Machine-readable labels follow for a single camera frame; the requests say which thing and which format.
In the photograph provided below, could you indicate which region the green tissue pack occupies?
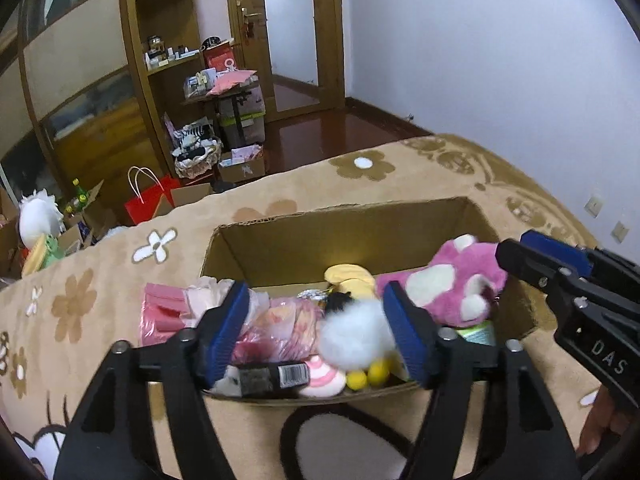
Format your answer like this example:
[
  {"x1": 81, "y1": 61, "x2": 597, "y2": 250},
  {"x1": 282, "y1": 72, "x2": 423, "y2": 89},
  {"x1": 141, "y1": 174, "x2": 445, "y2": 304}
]
[{"x1": 456, "y1": 320, "x2": 497, "y2": 346}]

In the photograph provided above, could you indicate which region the pink bear plush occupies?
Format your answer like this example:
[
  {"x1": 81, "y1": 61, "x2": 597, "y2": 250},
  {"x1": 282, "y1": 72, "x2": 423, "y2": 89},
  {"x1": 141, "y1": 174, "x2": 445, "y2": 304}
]
[{"x1": 375, "y1": 234, "x2": 508, "y2": 328}]

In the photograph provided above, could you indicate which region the black face mask packet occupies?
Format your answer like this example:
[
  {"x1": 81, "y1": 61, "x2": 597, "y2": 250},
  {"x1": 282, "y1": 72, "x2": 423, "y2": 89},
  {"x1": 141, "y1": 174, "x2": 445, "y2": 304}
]
[{"x1": 207, "y1": 361, "x2": 310, "y2": 399}]

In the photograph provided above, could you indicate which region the pink swirl roll plush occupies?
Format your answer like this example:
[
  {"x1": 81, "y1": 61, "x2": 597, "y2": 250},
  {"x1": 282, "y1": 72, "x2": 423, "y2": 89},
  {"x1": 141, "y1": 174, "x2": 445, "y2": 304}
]
[{"x1": 298, "y1": 356, "x2": 346, "y2": 399}]

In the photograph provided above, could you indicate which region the white fluffy duck plush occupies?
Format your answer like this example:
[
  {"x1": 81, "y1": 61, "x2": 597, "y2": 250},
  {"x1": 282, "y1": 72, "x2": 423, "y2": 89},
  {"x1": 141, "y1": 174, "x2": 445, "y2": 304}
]
[{"x1": 318, "y1": 292, "x2": 396, "y2": 391}]

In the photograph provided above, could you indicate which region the cardboard box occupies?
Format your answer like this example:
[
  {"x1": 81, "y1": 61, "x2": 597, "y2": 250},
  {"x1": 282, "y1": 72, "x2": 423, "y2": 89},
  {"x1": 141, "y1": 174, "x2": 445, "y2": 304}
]
[
  {"x1": 0, "y1": 188, "x2": 25, "y2": 280},
  {"x1": 198, "y1": 196, "x2": 539, "y2": 408}
]

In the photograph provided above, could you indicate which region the yellow dog plush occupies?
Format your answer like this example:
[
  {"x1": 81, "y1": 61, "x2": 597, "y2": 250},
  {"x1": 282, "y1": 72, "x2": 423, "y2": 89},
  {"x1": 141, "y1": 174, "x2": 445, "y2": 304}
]
[{"x1": 324, "y1": 263, "x2": 376, "y2": 299}]

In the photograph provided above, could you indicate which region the pink plastic bag roll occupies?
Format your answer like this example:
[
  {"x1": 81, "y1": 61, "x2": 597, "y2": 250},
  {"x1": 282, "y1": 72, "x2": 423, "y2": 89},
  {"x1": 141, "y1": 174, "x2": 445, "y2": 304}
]
[{"x1": 231, "y1": 298, "x2": 323, "y2": 365}]

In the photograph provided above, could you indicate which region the person's hand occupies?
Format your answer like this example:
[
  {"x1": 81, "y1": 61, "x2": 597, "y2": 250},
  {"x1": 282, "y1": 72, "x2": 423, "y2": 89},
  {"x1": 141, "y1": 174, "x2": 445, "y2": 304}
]
[{"x1": 576, "y1": 386, "x2": 631, "y2": 457}]

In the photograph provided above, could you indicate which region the pink floral cloth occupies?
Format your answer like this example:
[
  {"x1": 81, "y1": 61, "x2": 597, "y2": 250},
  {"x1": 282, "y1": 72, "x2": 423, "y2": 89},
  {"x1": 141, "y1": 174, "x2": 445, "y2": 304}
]
[{"x1": 139, "y1": 276, "x2": 271, "y2": 346}]

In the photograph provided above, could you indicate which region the beige flower blanket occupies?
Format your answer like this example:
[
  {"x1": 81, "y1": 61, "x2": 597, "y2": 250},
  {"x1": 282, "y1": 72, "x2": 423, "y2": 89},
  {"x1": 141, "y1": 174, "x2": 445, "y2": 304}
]
[{"x1": 1, "y1": 134, "x2": 594, "y2": 478}]

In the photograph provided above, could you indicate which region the red paper gift bag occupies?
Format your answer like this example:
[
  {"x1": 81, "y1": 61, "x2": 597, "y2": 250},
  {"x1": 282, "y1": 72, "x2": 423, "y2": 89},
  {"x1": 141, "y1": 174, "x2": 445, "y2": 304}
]
[{"x1": 125, "y1": 166, "x2": 181, "y2": 224}]

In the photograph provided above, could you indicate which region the open cardboard box on floor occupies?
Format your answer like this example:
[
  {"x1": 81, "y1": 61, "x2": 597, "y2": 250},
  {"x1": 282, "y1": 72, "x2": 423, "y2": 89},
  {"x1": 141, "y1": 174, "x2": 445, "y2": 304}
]
[{"x1": 0, "y1": 188, "x2": 25, "y2": 280}]

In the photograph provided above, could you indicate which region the green bottle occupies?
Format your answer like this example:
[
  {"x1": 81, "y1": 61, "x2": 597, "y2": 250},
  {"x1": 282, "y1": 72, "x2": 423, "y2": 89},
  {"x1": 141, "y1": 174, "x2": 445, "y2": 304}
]
[{"x1": 65, "y1": 179, "x2": 88, "y2": 216}]

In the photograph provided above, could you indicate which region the white round plush head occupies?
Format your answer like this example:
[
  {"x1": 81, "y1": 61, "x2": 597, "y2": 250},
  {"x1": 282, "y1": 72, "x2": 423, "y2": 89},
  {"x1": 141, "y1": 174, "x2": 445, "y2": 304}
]
[{"x1": 18, "y1": 190, "x2": 63, "y2": 249}]

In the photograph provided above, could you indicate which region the basket of toys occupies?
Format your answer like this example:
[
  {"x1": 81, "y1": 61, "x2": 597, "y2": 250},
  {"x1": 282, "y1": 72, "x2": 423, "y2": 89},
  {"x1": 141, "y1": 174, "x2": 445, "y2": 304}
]
[{"x1": 170, "y1": 117, "x2": 222, "y2": 180}]

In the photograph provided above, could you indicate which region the small black table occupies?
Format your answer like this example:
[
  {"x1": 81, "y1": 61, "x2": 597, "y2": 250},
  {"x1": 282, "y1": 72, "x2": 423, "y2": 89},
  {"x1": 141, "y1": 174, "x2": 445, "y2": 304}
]
[{"x1": 182, "y1": 79, "x2": 266, "y2": 151}]

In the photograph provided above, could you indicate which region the pink paper on table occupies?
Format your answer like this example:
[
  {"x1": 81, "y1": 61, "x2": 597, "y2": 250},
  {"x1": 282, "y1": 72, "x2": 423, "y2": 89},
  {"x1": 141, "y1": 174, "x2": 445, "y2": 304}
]
[{"x1": 207, "y1": 70, "x2": 257, "y2": 96}]

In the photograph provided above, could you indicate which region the red box on shelf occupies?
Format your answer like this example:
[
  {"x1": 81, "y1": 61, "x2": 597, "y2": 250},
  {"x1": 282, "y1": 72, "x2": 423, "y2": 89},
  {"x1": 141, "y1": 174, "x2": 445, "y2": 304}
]
[{"x1": 203, "y1": 41, "x2": 236, "y2": 73}]

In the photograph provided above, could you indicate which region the wooden wardrobe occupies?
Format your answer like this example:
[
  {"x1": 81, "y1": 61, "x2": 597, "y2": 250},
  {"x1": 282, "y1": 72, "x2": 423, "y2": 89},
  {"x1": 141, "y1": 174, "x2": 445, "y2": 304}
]
[{"x1": 1, "y1": 0, "x2": 201, "y2": 222}]

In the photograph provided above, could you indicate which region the wooden door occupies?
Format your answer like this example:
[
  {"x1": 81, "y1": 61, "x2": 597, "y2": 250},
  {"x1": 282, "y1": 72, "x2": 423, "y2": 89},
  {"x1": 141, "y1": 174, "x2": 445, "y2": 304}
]
[{"x1": 228, "y1": 0, "x2": 345, "y2": 122}]

